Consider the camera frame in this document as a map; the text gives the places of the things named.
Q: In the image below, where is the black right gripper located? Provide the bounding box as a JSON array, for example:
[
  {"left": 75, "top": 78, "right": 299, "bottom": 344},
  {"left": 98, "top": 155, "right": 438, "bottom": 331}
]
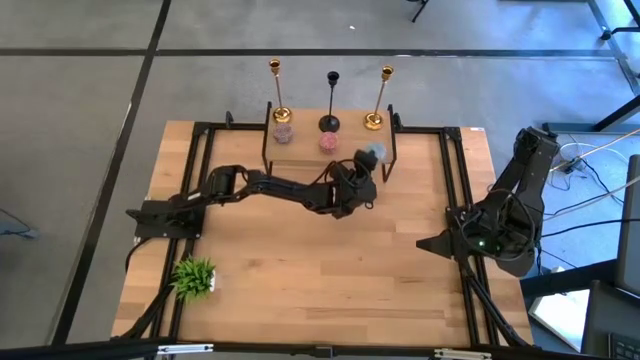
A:
[{"left": 416, "top": 207, "right": 506, "bottom": 264}]

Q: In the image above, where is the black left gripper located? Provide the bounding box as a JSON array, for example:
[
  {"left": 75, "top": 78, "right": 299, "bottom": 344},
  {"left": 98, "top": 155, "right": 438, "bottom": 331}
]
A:
[{"left": 309, "top": 148, "right": 380, "bottom": 220}]

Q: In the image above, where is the gold candlestick holder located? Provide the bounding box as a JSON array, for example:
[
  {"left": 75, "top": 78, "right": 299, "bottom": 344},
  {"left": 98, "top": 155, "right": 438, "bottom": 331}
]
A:
[
  {"left": 268, "top": 58, "right": 294, "bottom": 125},
  {"left": 363, "top": 64, "right": 395, "bottom": 132}
]

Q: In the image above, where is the pink patterned candle tin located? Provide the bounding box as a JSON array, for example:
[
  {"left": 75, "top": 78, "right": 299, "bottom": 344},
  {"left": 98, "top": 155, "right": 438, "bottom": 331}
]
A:
[{"left": 318, "top": 131, "right": 340, "bottom": 155}]

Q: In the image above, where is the black candlestick holder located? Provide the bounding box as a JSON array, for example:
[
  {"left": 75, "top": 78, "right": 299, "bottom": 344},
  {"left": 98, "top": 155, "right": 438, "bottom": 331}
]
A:
[{"left": 318, "top": 70, "right": 342, "bottom": 135}]

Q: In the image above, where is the wooden shelf with black legs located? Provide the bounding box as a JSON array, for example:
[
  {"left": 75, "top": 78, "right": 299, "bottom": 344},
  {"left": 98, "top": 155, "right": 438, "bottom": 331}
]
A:
[{"left": 260, "top": 103, "right": 400, "bottom": 184}]

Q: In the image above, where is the black rig crossbar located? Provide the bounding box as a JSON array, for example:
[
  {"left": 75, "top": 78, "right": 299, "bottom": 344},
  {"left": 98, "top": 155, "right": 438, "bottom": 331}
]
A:
[{"left": 0, "top": 337, "right": 640, "bottom": 360}]

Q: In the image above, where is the white flat panel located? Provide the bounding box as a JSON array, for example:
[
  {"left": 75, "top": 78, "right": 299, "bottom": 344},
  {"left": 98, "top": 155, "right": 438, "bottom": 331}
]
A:
[{"left": 528, "top": 288, "right": 592, "bottom": 352}]

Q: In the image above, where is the black chair leg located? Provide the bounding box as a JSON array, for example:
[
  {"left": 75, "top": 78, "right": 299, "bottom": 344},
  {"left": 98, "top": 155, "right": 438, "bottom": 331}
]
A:
[{"left": 409, "top": 0, "right": 431, "bottom": 24}]

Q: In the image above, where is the black desk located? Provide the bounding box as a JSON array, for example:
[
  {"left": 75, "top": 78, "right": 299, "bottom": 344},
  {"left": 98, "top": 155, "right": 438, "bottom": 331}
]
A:
[{"left": 519, "top": 257, "right": 640, "bottom": 360}]

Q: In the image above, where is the grey computer monitor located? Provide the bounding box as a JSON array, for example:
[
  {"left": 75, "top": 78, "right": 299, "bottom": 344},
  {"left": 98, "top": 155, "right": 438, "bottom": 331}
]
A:
[{"left": 614, "top": 153, "right": 640, "bottom": 297}]

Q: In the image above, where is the black keyboard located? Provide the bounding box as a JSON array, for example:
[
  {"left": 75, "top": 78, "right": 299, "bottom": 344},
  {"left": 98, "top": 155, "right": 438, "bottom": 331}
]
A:
[{"left": 607, "top": 332, "right": 640, "bottom": 360}]

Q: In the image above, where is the green plant in white pot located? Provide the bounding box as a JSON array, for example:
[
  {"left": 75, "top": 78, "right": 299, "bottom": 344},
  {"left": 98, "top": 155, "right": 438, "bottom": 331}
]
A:
[{"left": 169, "top": 254, "right": 218, "bottom": 303}]

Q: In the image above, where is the silver metal bracket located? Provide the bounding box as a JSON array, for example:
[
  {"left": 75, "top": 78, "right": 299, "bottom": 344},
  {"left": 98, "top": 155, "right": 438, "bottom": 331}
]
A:
[
  {"left": 433, "top": 348, "right": 494, "bottom": 359},
  {"left": 157, "top": 343, "right": 215, "bottom": 355}
]

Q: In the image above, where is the tan cable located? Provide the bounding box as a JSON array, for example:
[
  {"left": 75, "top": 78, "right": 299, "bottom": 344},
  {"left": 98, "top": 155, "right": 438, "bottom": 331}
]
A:
[
  {"left": 554, "top": 127, "right": 640, "bottom": 171},
  {"left": 542, "top": 177, "right": 640, "bottom": 224}
]

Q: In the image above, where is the black neighbouring table frame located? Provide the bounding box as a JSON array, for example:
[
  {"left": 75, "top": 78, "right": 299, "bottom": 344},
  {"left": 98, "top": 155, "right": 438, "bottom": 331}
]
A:
[{"left": 542, "top": 0, "right": 640, "bottom": 135}]

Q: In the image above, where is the black floor cable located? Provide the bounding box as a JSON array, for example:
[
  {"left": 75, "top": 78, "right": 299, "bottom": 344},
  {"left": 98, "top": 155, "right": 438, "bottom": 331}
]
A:
[{"left": 537, "top": 216, "right": 640, "bottom": 241}]

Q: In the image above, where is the white floor cable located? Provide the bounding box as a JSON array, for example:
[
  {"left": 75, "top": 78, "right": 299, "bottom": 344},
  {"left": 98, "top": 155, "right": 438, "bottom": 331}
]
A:
[{"left": 558, "top": 141, "right": 621, "bottom": 169}]

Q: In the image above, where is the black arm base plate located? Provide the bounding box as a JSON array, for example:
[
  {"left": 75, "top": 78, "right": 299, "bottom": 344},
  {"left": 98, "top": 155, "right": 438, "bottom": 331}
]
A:
[{"left": 127, "top": 199, "right": 207, "bottom": 240}]

